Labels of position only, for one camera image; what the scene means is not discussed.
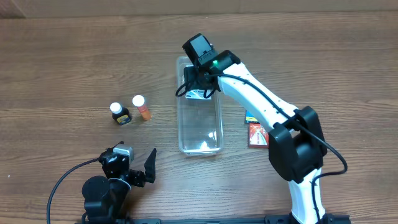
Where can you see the blue VapoDrops box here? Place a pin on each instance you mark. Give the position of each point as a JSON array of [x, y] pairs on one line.
[[249, 118]]

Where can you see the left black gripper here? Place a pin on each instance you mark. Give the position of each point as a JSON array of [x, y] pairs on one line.
[[137, 178]]

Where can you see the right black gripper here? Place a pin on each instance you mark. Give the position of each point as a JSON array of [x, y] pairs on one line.
[[191, 78]]

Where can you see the white medicine box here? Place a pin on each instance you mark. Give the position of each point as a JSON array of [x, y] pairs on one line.
[[196, 95]]

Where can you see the dark brown syrup bottle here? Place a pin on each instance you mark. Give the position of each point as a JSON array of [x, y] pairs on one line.
[[120, 114]]

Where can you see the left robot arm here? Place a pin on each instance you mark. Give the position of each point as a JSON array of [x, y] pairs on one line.
[[105, 195]]

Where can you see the red medicine box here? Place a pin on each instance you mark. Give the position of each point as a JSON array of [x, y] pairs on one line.
[[257, 136]]

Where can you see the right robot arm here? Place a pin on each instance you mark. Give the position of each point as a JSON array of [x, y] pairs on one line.
[[295, 139]]

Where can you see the clear plastic container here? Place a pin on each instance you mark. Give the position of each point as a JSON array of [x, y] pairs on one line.
[[200, 131]]

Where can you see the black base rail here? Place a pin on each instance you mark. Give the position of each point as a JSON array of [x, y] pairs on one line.
[[270, 219]]

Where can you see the orange pill bottle white cap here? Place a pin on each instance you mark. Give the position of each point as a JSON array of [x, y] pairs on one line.
[[140, 103]]

